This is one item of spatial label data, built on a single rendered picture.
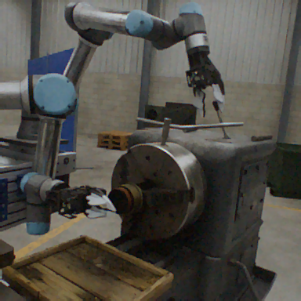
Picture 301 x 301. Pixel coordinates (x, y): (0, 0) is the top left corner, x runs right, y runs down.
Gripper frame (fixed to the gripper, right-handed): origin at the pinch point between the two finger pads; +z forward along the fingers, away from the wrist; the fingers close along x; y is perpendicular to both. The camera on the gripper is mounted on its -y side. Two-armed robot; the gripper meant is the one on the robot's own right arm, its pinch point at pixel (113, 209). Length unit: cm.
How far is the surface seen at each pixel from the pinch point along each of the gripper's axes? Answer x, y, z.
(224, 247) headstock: -17.2, -37.7, 18.6
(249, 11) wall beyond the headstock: 360, -978, -325
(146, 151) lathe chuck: 13.6, -19.4, -4.8
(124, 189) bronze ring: 4.0, -6.7, -2.3
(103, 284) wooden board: -19.1, 4.7, 2.3
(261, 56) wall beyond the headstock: 220, -996, -272
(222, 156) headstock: 14.1, -35.3, 14.3
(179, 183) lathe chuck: 6.0, -19.4, 8.3
